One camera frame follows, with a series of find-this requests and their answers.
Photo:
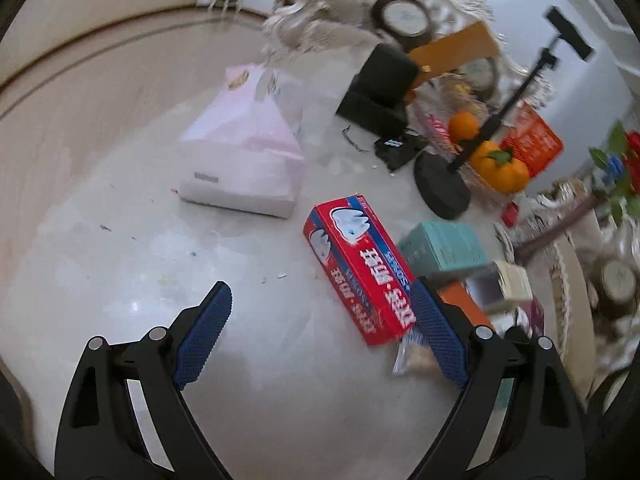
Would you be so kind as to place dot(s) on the orange cardboard sheet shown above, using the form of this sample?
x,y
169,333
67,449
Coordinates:
x,y
460,50

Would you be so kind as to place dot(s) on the small black box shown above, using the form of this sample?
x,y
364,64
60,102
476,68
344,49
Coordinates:
x,y
400,149

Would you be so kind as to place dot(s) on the round black cushion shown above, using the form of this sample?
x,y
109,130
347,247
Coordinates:
x,y
402,15
482,77

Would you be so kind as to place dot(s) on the glass fruit bowl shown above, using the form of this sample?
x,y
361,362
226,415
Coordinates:
x,y
440,125

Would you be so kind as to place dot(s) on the teal box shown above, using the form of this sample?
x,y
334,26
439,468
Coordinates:
x,y
440,245

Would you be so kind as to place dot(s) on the cream sofa with fringed cover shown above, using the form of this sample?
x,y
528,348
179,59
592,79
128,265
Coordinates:
x,y
575,310

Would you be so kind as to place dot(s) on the black phone stand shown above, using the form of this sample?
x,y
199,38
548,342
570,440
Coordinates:
x,y
440,185

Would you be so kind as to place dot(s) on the orange fruit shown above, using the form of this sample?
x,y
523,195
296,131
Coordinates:
x,y
500,167
462,125

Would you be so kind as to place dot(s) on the pale yellow box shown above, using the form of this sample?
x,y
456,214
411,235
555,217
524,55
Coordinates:
x,y
510,282

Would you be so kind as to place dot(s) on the dark slender vase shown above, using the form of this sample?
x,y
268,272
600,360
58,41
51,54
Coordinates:
x,y
550,235

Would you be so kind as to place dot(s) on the ornate cream sofa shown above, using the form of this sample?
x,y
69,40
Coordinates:
x,y
320,5

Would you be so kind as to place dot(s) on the black speaker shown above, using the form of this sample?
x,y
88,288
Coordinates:
x,y
387,72

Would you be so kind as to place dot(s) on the red toothpaste box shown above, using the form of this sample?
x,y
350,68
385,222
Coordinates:
x,y
350,260

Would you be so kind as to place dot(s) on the black twist tie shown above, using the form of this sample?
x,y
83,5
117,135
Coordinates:
x,y
351,139

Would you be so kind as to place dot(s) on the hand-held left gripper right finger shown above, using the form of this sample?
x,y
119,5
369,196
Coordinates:
x,y
440,335

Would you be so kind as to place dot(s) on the pink tissue pack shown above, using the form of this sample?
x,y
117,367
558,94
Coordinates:
x,y
240,160

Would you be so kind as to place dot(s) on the clear plastic wrapper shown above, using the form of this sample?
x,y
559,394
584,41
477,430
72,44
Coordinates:
x,y
415,357

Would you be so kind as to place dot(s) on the brown square cushion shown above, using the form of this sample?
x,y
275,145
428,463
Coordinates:
x,y
617,280

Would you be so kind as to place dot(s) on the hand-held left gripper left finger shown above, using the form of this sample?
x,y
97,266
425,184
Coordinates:
x,y
202,335

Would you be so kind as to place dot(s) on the flat black box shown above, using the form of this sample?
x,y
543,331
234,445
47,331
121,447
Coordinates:
x,y
367,110

